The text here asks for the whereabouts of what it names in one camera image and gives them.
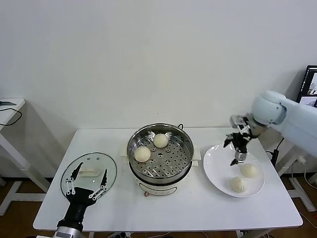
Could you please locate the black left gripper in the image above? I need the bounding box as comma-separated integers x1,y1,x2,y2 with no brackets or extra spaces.
56,162,108,228

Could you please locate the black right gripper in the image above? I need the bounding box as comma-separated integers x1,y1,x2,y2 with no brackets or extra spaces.
223,132,250,167

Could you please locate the white steamed baozi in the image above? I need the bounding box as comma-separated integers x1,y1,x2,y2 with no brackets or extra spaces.
241,163,260,179
229,176,249,194
153,133,170,149
134,146,152,163

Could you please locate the stainless steel steamer basket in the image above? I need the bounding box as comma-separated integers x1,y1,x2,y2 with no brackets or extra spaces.
127,123,195,180

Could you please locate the round glass pot lid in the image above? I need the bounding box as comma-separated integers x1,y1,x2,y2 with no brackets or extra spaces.
60,152,117,202

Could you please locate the white round plate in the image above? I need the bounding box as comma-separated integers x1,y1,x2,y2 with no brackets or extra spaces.
203,144,266,198

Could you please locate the black power adapter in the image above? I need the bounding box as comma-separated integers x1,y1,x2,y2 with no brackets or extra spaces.
266,149,279,172

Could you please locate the white side table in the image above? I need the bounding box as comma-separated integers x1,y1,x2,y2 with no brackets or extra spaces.
276,135,317,212
0,98,52,216

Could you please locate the grey open laptop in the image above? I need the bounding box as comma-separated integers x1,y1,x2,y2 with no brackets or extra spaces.
297,65,317,108

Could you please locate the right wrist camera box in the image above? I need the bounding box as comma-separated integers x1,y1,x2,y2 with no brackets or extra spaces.
229,114,252,136

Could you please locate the black and white laptop cable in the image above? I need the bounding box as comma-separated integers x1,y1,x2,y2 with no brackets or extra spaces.
272,137,285,152

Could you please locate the thin black looped cable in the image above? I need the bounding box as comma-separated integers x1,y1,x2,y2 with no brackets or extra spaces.
0,108,23,126

